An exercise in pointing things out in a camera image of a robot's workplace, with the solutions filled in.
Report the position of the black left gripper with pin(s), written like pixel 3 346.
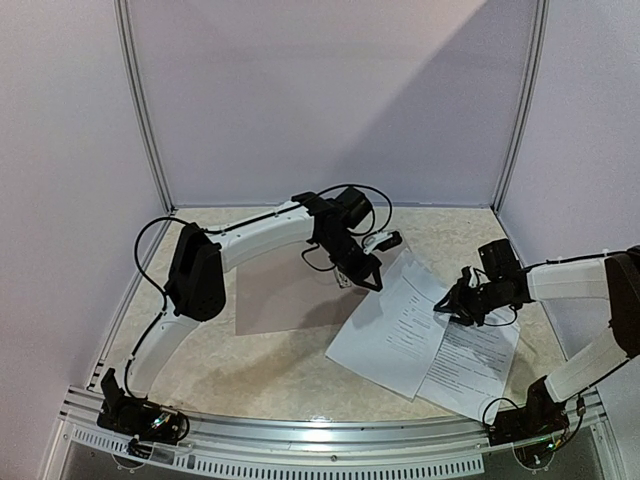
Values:
pixel 357 276

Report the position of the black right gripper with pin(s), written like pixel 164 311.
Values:
pixel 466 295

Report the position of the white printed contract sheet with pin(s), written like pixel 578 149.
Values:
pixel 469 372

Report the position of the white form sheet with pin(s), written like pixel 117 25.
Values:
pixel 392 337

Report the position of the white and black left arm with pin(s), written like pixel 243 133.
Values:
pixel 195 291

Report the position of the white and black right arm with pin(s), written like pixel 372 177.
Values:
pixel 603 286

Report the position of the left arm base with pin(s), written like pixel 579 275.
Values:
pixel 139 418

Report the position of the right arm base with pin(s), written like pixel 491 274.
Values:
pixel 541 415

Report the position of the metal folder clip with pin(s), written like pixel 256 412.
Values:
pixel 341 279

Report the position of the aluminium front rail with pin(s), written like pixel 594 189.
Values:
pixel 221 447

